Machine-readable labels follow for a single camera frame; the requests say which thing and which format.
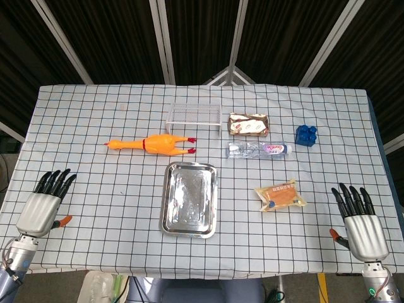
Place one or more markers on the stainless steel tray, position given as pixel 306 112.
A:
pixel 190 199

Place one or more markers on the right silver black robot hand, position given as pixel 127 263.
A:
pixel 366 233

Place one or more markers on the brown patterned snack box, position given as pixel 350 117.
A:
pixel 249 124

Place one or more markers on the blue toy building block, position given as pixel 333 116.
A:
pixel 305 135

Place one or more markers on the clear plastic bag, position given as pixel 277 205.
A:
pixel 96 287

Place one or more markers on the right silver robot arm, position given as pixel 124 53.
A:
pixel 377 282

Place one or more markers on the clear plastic water bottle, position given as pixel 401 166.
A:
pixel 259 150

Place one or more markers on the yellow rubber chicken toy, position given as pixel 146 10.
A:
pixel 158 145

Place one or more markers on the white metal frame structure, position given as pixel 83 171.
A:
pixel 227 75

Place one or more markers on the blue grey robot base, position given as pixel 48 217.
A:
pixel 214 290

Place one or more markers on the orange packaged food pouch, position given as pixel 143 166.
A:
pixel 281 195

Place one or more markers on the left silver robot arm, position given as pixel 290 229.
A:
pixel 14 262

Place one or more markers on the white checkered tablecloth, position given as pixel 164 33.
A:
pixel 202 176

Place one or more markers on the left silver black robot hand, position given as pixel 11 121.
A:
pixel 39 210

